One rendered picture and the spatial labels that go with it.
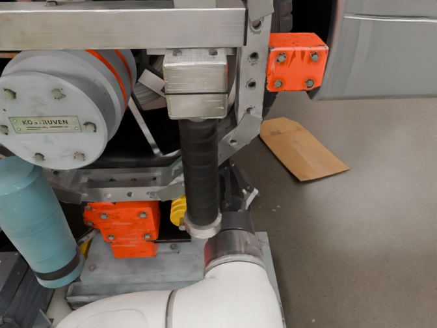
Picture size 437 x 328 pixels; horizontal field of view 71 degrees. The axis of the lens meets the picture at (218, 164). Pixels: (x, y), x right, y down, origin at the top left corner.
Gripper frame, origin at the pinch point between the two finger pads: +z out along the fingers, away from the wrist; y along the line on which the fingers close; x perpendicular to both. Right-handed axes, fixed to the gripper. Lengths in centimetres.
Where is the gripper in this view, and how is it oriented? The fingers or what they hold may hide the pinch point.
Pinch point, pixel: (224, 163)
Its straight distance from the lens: 63.6
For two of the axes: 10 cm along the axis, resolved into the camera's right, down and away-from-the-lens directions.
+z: -0.5, -6.3, 7.8
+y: 7.1, -5.7, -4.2
